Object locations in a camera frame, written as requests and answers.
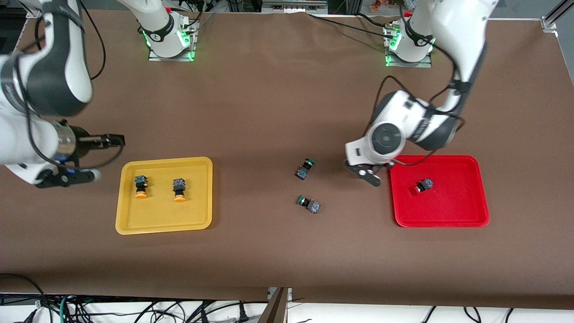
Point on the red mushroom push button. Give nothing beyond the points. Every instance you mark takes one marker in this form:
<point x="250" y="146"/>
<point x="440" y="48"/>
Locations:
<point x="425" y="184"/>

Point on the yellow mushroom push button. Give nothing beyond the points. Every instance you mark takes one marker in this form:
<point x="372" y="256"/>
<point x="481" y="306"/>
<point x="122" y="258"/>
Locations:
<point x="179" y="185"/>
<point x="141" y="186"/>

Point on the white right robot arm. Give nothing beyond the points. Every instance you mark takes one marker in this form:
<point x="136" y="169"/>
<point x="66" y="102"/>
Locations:
<point x="58" y="76"/>

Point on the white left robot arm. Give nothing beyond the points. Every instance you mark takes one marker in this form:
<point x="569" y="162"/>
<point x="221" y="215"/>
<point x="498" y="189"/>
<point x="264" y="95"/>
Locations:
<point x="462" y="31"/>

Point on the green mushroom push button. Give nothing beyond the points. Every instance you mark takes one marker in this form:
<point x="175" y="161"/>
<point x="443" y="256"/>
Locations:
<point x="314" y="207"/>
<point x="302" y="172"/>

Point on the brown table cover sheet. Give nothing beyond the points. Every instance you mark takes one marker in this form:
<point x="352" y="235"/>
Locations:
<point x="287" y="112"/>

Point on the yellow plastic tray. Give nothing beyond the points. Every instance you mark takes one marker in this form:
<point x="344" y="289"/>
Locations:
<point x="157" y="215"/>

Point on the red plastic tray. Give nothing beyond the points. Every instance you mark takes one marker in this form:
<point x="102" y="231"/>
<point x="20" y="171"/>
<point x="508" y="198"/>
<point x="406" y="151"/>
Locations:
<point x="453" y="211"/>

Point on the metal rack equipment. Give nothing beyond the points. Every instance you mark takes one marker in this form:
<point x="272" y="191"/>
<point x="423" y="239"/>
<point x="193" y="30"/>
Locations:
<point x="293" y="5"/>

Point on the dark brown table leg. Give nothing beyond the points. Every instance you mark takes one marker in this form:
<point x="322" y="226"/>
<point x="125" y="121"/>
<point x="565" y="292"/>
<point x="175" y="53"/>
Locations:
<point x="274" y="312"/>

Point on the aluminium frame profile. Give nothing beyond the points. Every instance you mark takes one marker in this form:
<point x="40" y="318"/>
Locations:
<point x="35" y="12"/>
<point x="550" y="22"/>

